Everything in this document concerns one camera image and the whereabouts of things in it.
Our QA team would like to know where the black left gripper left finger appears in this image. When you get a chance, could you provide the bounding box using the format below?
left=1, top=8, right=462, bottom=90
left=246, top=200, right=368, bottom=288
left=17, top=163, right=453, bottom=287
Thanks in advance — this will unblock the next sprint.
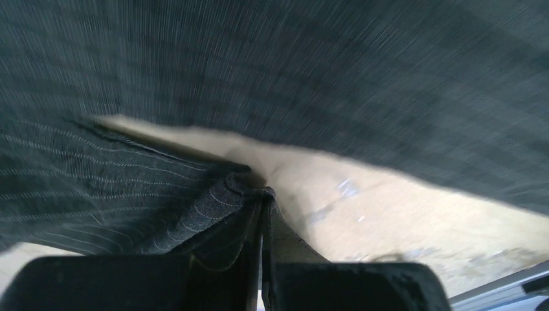
left=1, top=201, right=263, bottom=310

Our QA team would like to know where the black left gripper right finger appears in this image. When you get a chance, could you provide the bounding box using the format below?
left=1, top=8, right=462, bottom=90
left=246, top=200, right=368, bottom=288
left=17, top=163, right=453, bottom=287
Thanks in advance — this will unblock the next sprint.
left=262, top=201, right=451, bottom=310

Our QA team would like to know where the dark pinstriped button shirt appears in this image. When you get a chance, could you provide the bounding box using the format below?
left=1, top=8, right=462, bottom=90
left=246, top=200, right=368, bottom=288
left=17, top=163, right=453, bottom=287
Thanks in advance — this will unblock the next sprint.
left=0, top=0, right=549, bottom=311

